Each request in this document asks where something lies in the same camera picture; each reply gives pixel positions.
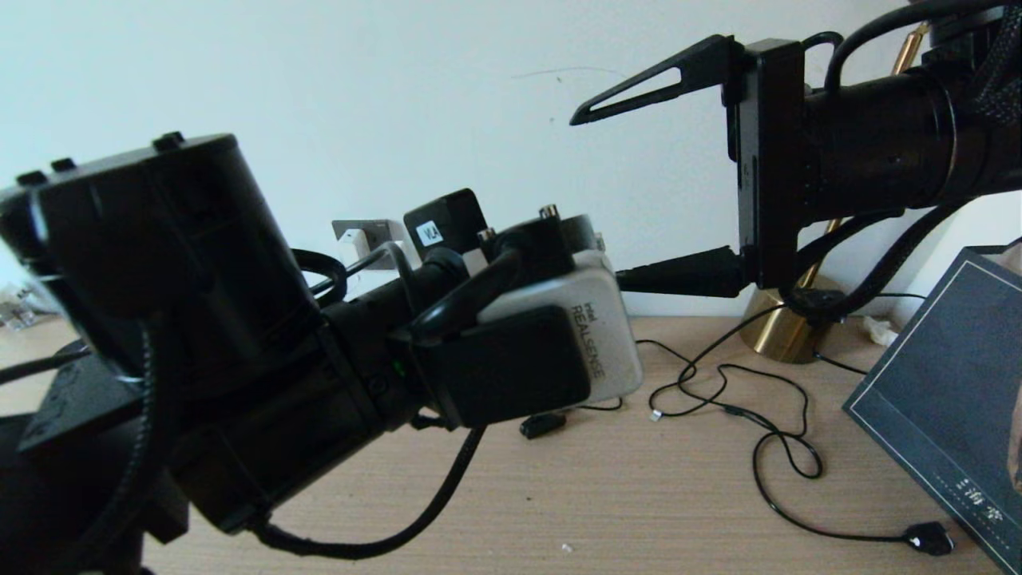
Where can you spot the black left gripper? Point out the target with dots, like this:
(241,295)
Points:
(451,224)

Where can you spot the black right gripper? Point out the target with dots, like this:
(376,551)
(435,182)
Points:
(766,160)

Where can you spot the white power adapter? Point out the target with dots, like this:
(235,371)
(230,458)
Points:
(351,236)

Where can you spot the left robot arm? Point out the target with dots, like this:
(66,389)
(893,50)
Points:
(160,319)

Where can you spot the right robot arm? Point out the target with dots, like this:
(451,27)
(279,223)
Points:
(990,120)

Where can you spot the brass desk lamp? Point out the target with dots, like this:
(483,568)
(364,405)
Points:
(766,335)

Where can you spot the black box on lamp base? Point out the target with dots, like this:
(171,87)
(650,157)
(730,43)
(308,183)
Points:
(834,307)

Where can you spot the black clip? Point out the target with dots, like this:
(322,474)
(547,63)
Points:
(544,425)

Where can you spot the crumpled white tissue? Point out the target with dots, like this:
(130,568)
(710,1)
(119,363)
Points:
(877,331)

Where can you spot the dark blue paper bag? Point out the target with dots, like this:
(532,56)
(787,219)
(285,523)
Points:
(942,399)

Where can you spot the grey wall socket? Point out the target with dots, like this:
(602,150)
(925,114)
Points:
(375,230)

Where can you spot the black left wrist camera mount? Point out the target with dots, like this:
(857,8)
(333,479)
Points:
(503,367)

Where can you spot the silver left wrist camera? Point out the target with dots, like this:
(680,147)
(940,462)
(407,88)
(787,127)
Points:
(607,335)

